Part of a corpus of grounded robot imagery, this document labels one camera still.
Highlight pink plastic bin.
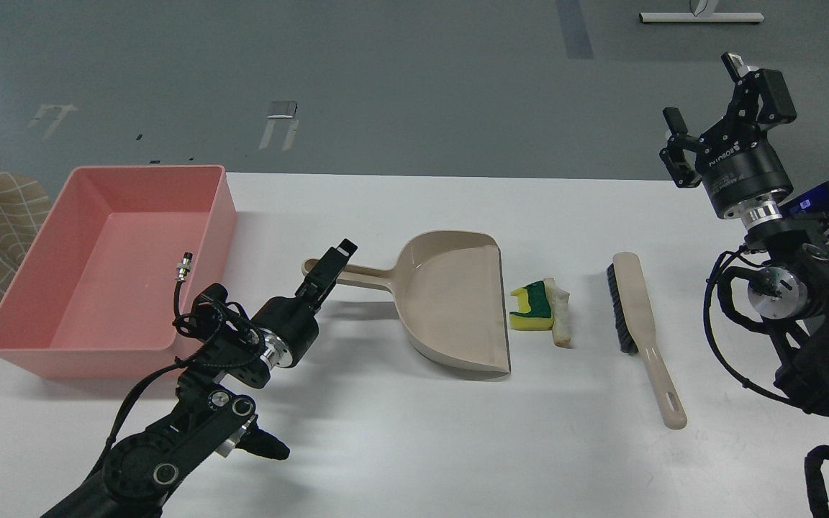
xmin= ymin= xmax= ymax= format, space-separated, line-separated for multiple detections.
xmin=0 ymin=165 xmax=237 ymax=379

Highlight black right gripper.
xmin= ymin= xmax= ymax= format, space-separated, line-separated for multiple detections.
xmin=659 ymin=52 xmax=797 ymax=219

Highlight beige hand brush black bristles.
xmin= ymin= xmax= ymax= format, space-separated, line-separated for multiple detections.
xmin=606 ymin=250 xmax=688 ymax=430

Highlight beige plastic dustpan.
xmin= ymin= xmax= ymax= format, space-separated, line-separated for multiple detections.
xmin=337 ymin=230 xmax=511 ymax=375

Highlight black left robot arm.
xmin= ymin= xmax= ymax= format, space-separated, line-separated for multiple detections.
xmin=46 ymin=240 xmax=357 ymax=517

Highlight white crumpled paper scrap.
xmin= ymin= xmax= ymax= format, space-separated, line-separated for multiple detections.
xmin=543 ymin=278 xmax=572 ymax=348

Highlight yellow green sponge piece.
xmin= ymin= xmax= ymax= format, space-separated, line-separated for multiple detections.
xmin=509 ymin=280 xmax=555 ymax=331

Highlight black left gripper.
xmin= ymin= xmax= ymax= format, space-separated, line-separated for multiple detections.
xmin=250 ymin=239 xmax=358 ymax=368

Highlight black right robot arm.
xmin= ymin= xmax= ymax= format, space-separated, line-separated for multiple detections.
xmin=659 ymin=53 xmax=829 ymax=517

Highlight white desk leg base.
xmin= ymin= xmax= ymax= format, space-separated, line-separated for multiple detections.
xmin=638 ymin=1 xmax=766 ymax=25

